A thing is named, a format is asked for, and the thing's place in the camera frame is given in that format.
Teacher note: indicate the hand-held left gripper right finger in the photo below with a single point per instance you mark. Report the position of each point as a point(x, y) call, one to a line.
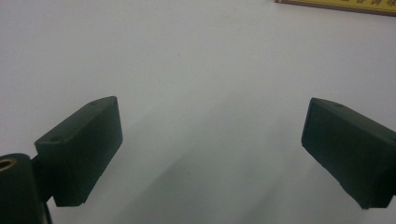
point(351, 149)

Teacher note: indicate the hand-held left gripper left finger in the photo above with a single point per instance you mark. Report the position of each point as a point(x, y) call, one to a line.
point(79, 149)

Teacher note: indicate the yellow wooden edge strip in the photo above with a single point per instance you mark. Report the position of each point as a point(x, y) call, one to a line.
point(342, 4)

